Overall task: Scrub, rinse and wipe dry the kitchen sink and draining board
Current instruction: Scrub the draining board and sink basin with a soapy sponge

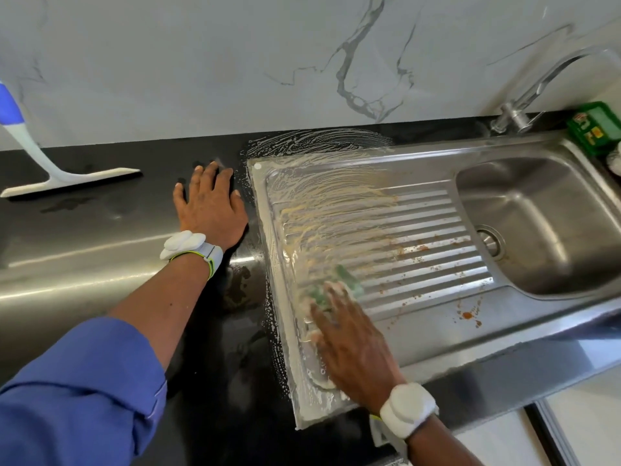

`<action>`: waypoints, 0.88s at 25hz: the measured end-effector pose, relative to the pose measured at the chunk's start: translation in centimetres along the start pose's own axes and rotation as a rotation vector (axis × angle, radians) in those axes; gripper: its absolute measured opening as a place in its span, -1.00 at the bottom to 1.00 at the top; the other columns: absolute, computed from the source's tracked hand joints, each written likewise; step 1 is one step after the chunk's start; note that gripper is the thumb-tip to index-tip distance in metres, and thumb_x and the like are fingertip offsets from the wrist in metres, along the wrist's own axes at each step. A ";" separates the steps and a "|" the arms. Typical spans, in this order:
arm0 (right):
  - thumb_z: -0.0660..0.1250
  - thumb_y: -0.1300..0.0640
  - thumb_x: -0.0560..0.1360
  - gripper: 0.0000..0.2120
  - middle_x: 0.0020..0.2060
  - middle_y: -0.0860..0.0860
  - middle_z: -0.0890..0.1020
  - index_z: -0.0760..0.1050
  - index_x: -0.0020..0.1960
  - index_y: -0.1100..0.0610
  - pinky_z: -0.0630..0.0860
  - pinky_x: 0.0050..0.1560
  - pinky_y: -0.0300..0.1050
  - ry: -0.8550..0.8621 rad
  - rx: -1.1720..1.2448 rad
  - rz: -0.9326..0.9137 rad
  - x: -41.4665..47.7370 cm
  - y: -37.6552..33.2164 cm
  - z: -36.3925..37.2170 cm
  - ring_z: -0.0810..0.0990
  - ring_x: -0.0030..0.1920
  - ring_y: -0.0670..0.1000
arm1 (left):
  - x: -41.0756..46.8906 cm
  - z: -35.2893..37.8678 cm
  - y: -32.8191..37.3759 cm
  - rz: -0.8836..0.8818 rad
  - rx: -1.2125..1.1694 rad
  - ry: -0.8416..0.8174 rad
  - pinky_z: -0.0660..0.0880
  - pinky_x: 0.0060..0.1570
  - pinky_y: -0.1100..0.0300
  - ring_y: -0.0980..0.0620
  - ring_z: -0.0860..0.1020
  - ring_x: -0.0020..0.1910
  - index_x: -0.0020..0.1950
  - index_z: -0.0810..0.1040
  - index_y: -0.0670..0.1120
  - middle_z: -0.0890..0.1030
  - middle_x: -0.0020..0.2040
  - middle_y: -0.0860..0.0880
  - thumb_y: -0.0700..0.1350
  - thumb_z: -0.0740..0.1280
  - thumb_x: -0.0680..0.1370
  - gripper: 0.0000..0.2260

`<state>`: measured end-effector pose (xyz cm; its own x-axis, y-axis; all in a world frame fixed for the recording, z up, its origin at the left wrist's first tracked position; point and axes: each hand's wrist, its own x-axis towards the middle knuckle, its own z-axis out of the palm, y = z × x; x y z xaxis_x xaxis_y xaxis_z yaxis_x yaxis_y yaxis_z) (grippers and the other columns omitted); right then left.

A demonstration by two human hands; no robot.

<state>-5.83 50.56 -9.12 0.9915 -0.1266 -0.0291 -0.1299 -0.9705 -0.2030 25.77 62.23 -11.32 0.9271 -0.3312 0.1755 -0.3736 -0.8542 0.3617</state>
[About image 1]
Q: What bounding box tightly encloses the person's left hand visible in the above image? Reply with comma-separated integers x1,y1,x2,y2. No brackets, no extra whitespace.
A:
173,160,250,250

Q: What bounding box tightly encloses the person's right hand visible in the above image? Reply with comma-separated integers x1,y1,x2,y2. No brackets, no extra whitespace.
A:
309,281,407,416

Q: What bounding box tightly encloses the green scrub sponge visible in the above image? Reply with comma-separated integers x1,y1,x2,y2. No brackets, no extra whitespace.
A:
299,263,365,311

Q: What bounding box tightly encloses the stainless steel sink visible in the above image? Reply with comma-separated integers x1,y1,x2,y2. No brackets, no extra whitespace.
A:
246,129,621,430

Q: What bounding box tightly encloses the person's left forearm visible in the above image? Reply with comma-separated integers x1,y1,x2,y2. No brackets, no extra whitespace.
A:
109,252,212,370

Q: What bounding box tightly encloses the person's right forearm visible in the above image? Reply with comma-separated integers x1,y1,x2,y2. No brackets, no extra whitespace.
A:
408,417,486,466

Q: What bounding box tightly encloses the white left wrist tracker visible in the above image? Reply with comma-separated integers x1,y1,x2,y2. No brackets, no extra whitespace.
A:
160,230,224,280

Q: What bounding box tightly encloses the metal drain strainer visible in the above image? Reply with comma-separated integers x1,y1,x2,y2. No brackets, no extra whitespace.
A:
474,225,506,260

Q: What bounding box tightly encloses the blue white squeegee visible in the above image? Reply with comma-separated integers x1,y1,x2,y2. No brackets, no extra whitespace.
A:
0,82,142,200

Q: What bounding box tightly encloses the chrome faucet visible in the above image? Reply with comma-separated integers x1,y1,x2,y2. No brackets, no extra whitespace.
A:
490,45,621,135

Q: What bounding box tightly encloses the green soap tray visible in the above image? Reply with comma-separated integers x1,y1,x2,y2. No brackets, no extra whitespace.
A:
567,102,621,158

